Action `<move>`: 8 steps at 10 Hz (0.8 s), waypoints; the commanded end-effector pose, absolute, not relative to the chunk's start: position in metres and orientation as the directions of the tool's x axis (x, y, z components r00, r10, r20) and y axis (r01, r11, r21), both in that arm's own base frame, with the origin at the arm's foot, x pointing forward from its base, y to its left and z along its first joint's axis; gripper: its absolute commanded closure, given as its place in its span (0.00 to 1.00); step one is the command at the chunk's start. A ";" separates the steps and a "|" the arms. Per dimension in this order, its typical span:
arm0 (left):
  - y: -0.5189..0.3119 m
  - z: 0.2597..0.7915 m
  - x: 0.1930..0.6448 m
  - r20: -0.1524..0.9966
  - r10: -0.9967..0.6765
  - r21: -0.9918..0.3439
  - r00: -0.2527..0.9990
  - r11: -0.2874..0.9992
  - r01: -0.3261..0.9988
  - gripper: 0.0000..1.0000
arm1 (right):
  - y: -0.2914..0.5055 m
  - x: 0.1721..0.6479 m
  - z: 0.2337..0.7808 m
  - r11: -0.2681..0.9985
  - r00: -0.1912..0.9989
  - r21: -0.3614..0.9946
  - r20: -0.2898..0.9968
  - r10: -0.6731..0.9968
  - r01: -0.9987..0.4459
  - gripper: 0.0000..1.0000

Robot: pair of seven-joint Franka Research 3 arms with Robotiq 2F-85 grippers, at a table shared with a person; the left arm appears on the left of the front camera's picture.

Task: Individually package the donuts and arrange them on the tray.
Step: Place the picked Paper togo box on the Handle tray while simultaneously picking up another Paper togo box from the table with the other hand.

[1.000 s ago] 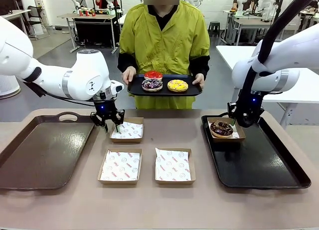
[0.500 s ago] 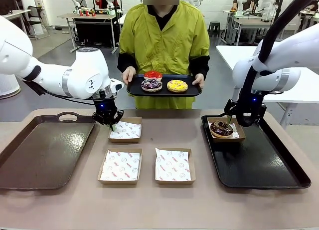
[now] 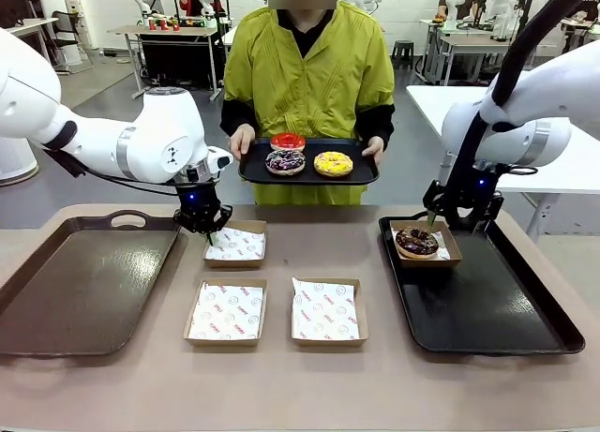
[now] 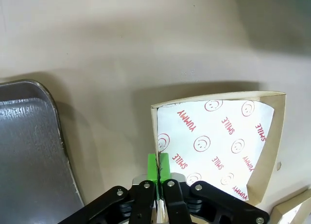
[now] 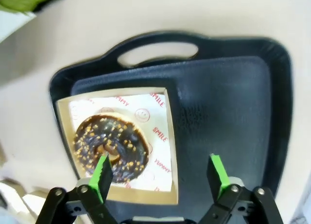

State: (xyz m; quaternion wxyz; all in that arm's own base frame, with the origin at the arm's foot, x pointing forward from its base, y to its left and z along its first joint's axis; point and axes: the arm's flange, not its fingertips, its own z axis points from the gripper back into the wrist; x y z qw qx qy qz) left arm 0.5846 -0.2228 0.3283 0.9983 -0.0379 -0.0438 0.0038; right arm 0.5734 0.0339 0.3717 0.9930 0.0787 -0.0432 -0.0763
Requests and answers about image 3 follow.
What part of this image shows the person's left forearm black sleeve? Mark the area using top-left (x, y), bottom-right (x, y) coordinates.
top-left (355, 102), bottom-right (396, 148)

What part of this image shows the black plastic tray with handles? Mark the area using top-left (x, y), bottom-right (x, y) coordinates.
top-left (377, 211), bottom-right (587, 357)

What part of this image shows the black mesh office chair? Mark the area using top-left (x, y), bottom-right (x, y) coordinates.
top-left (48, 9), bottom-right (96, 75)

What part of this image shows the person's left hand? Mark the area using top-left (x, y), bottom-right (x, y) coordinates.
top-left (361, 137), bottom-right (386, 166)

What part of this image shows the person's right forearm black sleeve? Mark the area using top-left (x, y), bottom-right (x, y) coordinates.
top-left (219, 98), bottom-right (260, 139)

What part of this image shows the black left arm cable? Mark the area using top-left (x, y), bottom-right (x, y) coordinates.
top-left (43, 120), bottom-right (189, 195)

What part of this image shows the red glazed donut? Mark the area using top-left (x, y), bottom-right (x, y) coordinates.
top-left (269, 132), bottom-right (308, 154)

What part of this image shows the brown plastic tray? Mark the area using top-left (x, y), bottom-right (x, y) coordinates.
top-left (0, 209), bottom-right (185, 358)

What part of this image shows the black serving tray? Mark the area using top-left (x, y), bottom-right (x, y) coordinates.
top-left (237, 137), bottom-right (381, 186)

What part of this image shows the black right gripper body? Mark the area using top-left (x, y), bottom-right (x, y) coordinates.
top-left (442, 166), bottom-right (505, 237)

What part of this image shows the white trash bin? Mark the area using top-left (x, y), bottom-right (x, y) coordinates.
top-left (59, 41), bottom-right (83, 70)

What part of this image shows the white printed paper liner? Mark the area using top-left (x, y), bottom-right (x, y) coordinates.
top-left (204, 226), bottom-right (266, 261)
top-left (186, 283), bottom-right (264, 341)
top-left (433, 229), bottom-right (455, 262)
top-left (291, 276), bottom-right (362, 342)

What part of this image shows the large white table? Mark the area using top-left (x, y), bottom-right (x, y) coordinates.
top-left (404, 84), bottom-right (600, 239)

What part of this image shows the white height-adjustable desk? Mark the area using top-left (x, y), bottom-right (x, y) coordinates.
top-left (219, 24), bottom-right (242, 47)

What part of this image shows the yellow sprinkle donut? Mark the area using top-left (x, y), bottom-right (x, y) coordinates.
top-left (312, 151), bottom-right (354, 179)

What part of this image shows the chocolate sprinkle donut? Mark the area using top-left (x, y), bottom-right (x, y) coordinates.
top-left (394, 226), bottom-right (441, 261)

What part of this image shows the purple drizzled donut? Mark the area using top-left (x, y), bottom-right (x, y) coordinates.
top-left (264, 148), bottom-right (308, 177)

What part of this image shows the grey plastic stool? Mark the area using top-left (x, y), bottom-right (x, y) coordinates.
top-left (390, 39), bottom-right (416, 73)

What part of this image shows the black right arm cable sleeve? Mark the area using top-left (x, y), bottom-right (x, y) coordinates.
top-left (440, 0), bottom-right (571, 230)

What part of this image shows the grey desk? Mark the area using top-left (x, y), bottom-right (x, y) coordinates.
top-left (6, 18), bottom-right (60, 77)

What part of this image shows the wood-top desk with black base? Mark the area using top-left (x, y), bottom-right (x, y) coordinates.
top-left (107, 23), bottom-right (224, 102)

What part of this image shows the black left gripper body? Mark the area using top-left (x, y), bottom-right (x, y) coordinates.
top-left (177, 178), bottom-right (226, 228)

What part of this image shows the person in lime jacket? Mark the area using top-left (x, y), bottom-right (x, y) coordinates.
top-left (219, 0), bottom-right (397, 206)

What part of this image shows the beige long table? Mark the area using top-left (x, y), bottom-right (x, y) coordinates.
top-left (418, 19), bottom-right (560, 87)

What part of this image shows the person's right hand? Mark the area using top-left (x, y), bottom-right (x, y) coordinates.
top-left (229, 124), bottom-right (258, 162)

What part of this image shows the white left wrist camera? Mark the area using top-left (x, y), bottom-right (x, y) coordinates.
top-left (207, 147), bottom-right (234, 173)

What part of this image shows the brown cardboard box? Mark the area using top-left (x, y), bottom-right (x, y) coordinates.
top-left (183, 277), bottom-right (270, 349)
top-left (202, 219), bottom-right (268, 271)
top-left (389, 219), bottom-right (463, 270)
top-left (290, 276), bottom-right (370, 350)

